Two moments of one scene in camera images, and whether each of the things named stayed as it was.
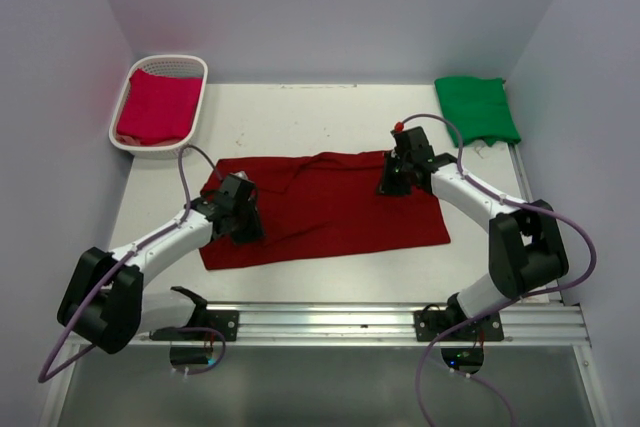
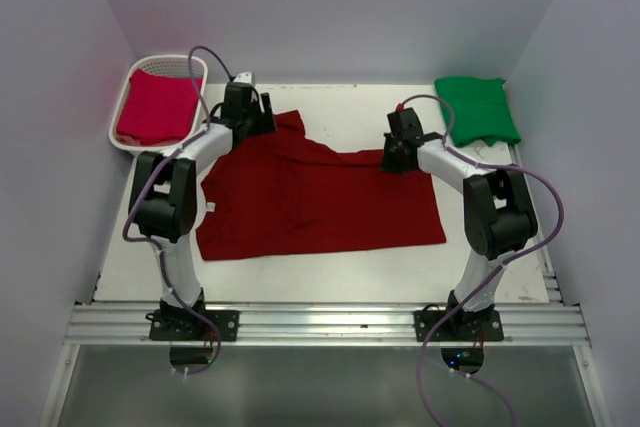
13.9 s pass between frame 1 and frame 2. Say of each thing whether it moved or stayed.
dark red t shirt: moved
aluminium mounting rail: stayed
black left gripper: moved
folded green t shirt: stayed
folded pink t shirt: stayed
